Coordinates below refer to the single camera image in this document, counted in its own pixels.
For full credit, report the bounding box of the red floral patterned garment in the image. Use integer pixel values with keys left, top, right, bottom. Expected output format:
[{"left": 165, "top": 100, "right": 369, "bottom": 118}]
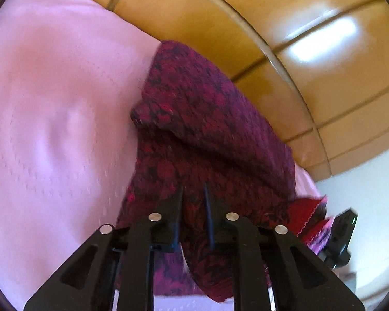
[{"left": 117, "top": 41, "right": 332, "bottom": 302}]

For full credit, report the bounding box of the wooden panel headboard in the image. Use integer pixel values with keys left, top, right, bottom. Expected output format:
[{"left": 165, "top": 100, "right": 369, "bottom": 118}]
[{"left": 94, "top": 0, "right": 389, "bottom": 180}]

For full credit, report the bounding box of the pink bed sheet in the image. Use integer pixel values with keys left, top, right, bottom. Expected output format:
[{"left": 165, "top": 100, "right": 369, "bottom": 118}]
[{"left": 0, "top": 0, "right": 320, "bottom": 310}]

